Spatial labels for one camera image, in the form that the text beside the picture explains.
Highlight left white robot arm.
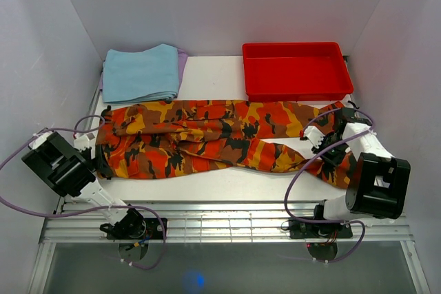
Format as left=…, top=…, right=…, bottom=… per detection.
left=21, top=131, right=147, bottom=240

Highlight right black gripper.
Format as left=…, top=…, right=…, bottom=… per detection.
left=311, top=135, right=349, bottom=169

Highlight folded purple cloth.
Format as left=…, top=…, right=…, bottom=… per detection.
left=98, top=48, right=188, bottom=91

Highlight aluminium rail frame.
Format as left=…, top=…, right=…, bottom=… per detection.
left=35, top=56, right=430, bottom=293

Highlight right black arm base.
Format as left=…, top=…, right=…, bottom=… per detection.
left=281, top=218, right=353, bottom=240

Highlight orange camouflage trousers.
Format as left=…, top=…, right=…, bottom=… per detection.
left=96, top=100, right=356, bottom=189

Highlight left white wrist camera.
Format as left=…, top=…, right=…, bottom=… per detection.
left=74, top=132, right=96, bottom=151

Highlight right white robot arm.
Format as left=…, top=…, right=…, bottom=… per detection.
left=302, top=107, right=411, bottom=237

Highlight red plastic tray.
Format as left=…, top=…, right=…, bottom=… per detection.
left=242, top=41, right=354, bottom=102

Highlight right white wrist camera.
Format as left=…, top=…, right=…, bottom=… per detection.
left=300, top=126, right=325, bottom=154

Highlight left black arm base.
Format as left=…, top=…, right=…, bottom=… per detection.
left=99, top=218, right=168, bottom=240

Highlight folded light blue cloth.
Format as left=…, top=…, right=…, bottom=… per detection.
left=102, top=44, right=181, bottom=104

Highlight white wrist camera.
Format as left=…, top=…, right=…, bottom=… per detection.
left=300, top=126, right=325, bottom=154
left=74, top=132, right=96, bottom=151

